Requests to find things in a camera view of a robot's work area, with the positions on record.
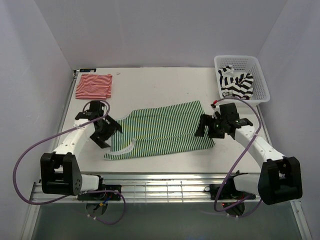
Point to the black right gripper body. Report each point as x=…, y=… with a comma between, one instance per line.
x=216, y=123

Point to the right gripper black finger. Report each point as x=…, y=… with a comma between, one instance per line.
x=200, y=132
x=216, y=133

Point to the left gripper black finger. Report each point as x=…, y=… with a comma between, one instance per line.
x=100, y=142
x=114, y=124

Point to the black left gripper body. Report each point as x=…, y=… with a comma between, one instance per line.
x=105, y=130

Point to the green white striped tank top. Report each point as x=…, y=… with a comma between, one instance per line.
x=158, y=131

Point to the red white striped tank top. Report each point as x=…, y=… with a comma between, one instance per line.
x=94, y=87

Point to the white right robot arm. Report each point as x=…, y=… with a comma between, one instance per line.
x=280, y=176

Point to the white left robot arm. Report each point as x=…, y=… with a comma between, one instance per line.
x=60, y=172

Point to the black white striped tank top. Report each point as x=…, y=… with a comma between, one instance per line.
x=235, y=85

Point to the white perforated plastic basket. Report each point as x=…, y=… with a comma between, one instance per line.
x=242, y=64

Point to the blue label sticker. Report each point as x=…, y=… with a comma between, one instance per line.
x=87, y=70

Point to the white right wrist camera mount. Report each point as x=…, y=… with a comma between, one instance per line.
x=216, y=110

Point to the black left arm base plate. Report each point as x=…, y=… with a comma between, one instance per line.
x=102, y=196

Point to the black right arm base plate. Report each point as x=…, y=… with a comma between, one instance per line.
x=227, y=193

